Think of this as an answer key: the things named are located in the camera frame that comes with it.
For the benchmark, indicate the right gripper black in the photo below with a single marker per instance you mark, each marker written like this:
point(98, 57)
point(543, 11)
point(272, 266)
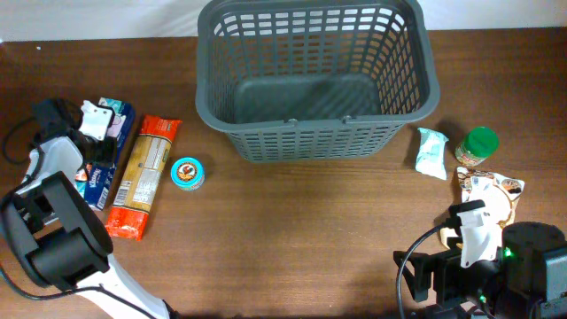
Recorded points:
point(446, 268)

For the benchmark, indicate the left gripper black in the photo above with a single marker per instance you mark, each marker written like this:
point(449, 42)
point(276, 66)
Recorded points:
point(110, 155)

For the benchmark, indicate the tissue multipack blue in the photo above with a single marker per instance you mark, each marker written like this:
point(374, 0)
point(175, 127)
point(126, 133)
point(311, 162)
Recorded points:
point(94, 180)

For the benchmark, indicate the spaghetti pack red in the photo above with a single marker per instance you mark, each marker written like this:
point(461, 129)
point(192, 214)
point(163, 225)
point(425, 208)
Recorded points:
point(131, 207)

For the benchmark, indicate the small round blue tin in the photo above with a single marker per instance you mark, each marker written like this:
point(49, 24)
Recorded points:
point(188, 174)

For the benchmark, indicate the rice bag beige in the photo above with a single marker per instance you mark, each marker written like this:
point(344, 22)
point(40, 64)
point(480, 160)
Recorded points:
point(500, 194)

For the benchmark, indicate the grey plastic basket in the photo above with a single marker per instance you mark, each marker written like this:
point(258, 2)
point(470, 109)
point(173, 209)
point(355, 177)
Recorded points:
point(313, 80)

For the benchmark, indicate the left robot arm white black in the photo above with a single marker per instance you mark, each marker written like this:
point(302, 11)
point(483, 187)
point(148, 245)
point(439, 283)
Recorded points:
point(50, 228)

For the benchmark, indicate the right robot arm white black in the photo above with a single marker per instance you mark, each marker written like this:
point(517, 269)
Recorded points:
point(527, 278)

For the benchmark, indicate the white teal wrapped packet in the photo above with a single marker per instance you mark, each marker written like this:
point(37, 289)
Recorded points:
point(430, 157)

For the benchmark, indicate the green lid jar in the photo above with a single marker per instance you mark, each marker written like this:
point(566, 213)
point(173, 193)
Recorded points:
point(477, 146)

